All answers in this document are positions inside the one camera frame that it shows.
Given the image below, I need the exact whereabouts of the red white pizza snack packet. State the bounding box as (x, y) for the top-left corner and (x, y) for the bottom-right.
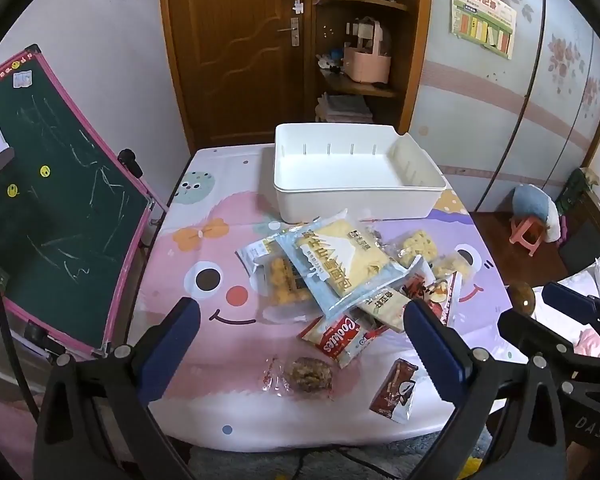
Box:
(401, 255), (463, 325)

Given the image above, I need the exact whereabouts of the brown chocolate wafer packet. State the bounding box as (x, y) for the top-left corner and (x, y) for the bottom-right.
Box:
(370, 359), (418, 424)

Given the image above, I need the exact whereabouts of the beige soda cracker packet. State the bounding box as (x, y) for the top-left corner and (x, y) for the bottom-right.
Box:
(358, 287), (411, 333)

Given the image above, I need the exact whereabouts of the yellow puffed snack packet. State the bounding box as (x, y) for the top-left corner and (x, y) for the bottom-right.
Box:
(431, 252), (474, 282)

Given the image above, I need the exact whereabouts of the red cookies packet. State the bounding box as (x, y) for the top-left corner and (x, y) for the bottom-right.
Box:
(299, 311), (387, 370)

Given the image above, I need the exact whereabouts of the yellow rice cracker packet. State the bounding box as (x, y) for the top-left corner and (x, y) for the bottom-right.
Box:
(387, 230), (438, 268)

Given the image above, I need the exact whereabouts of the blue yellow bread package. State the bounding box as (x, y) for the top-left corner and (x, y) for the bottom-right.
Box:
(275, 209), (407, 320)

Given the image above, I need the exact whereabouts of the orange fried snack packet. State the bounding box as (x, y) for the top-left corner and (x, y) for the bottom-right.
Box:
(236, 235), (320, 325)

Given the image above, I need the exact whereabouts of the dark date cake packet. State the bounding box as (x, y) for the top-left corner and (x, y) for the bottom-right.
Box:
(262, 356), (334, 399)

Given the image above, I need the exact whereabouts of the white pillow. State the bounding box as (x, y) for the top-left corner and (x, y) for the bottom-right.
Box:
(532, 258), (600, 358)

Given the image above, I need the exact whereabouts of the pink plastic stool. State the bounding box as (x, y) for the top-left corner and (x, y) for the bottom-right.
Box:
(508, 216), (545, 257)

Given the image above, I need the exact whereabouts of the blue plush cushion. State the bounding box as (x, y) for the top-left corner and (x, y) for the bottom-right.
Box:
(512, 184), (562, 243)

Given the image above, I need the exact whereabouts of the white plastic storage bin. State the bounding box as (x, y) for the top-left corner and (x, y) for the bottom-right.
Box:
(273, 122), (449, 223)

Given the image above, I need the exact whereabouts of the folded towels stack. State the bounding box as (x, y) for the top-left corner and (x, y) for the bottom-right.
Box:
(315, 93), (374, 124)

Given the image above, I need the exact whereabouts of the brown wooden door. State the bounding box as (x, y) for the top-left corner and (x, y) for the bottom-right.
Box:
(160, 0), (309, 151)

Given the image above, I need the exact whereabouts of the wooden corner shelf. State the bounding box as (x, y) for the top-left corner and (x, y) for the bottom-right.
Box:
(303, 0), (432, 133)

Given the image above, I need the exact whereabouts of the wooden bed post knob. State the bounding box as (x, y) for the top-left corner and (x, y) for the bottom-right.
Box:
(506, 282), (535, 316)

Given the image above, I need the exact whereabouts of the green chalkboard pink frame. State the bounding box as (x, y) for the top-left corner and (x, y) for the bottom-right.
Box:
(0, 44), (155, 356)

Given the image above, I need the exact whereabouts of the pink basket with handle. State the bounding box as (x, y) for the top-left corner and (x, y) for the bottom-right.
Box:
(342, 16), (391, 84)

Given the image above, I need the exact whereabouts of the wall calendar poster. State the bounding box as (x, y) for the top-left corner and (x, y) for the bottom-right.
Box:
(451, 0), (517, 60)

